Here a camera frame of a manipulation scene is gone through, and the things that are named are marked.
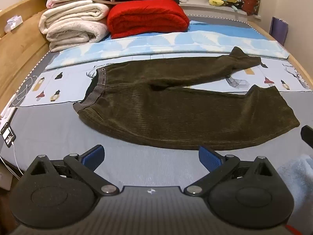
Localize purple folder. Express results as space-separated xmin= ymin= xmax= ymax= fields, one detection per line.
xmin=269 ymin=17 xmax=289 ymax=46

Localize tissue packet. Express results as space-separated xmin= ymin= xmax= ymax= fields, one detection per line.
xmin=4 ymin=15 xmax=23 ymax=33

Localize white power strip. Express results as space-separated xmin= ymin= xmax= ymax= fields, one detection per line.
xmin=0 ymin=95 xmax=15 ymax=126

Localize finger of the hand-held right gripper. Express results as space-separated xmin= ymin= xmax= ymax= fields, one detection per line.
xmin=300 ymin=125 xmax=313 ymax=150

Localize black device with screen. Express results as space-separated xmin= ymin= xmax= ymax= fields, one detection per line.
xmin=1 ymin=125 xmax=17 ymax=149

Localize red backpack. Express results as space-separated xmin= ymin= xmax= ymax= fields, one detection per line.
xmin=241 ymin=0 xmax=261 ymax=16

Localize white cable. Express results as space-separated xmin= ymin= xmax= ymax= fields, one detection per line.
xmin=0 ymin=77 xmax=37 ymax=179

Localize cream folded blanket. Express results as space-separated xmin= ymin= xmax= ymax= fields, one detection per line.
xmin=39 ymin=0 xmax=110 ymax=52

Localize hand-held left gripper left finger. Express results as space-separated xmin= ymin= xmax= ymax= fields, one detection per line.
xmin=24 ymin=144 xmax=120 ymax=196

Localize wooden bed frame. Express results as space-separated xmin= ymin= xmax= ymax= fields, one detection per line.
xmin=0 ymin=0 xmax=53 ymax=113

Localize red folded blanket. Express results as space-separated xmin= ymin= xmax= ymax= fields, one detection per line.
xmin=107 ymin=0 xmax=190 ymax=40

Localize olive corduroy pants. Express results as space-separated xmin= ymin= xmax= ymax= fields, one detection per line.
xmin=73 ymin=46 xmax=301 ymax=151

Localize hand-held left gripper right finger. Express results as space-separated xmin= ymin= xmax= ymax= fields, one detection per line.
xmin=183 ymin=146 xmax=279 ymax=196

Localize printed grey bed sheet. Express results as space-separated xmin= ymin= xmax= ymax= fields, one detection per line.
xmin=0 ymin=20 xmax=313 ymax=186

